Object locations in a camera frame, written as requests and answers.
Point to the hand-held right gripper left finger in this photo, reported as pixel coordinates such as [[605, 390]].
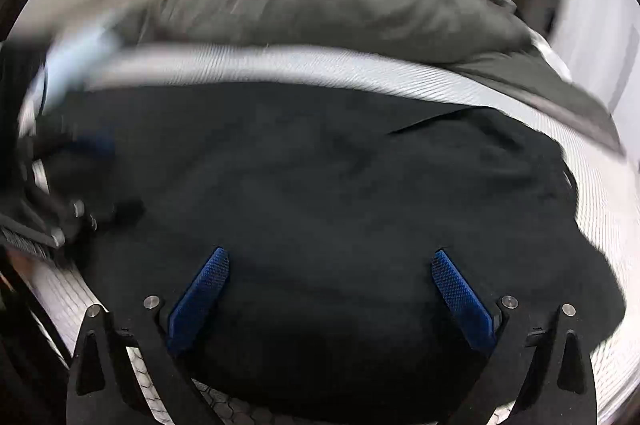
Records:
[[200, 300]]

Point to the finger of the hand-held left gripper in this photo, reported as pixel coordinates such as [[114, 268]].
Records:
[[92, 147]]

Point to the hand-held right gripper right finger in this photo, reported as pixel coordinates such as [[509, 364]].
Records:
[[462, 300]]

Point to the black pants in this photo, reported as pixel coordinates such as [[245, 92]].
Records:
[[325, 205]]

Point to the light blue pillow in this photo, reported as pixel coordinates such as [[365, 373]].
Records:
[[75, 55]]

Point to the hexagon patterned bed sheet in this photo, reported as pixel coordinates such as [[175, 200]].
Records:
[[350, 70]]

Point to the grey-green duvet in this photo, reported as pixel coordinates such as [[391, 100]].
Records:
[[325, 5]]

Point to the white curtain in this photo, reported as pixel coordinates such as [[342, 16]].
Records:
[[600, 30]]

